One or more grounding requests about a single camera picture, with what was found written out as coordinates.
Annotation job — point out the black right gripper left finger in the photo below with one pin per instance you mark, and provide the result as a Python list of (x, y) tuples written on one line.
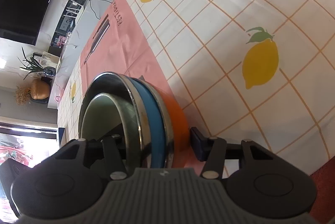
[(103, 158)]

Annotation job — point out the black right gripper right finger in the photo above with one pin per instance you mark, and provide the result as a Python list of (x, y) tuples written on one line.
[(211, 151)]

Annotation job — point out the green ceramic bowl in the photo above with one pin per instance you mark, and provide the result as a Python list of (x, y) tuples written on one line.
[(105, 113)]

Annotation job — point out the orange steel-lined bowl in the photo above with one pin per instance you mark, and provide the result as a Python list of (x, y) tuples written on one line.
[(175, 125)]

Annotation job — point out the blue steel-lined bowl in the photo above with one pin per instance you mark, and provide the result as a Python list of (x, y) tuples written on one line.
[(149, 119)]

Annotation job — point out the golden round vase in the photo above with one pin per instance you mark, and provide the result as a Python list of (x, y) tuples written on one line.
[(39, 89)]

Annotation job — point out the pink and checked tablecloth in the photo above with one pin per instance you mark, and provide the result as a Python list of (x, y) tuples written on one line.
[(256, 69)]

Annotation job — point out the green potted plant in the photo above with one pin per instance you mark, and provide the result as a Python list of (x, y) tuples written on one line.
[(31, 65)]

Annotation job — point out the white wifi router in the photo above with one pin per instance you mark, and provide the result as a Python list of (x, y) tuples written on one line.
[(73, 11)]

